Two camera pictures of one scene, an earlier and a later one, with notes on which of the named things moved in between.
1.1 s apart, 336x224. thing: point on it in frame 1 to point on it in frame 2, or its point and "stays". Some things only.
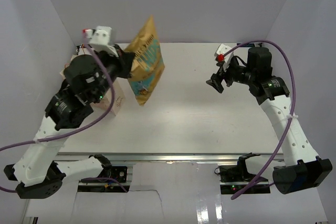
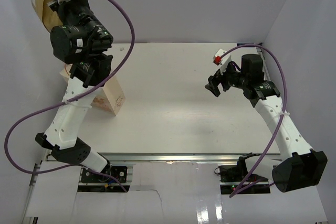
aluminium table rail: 71,157 stays
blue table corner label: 248,45 stays
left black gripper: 127,61 to 62,9
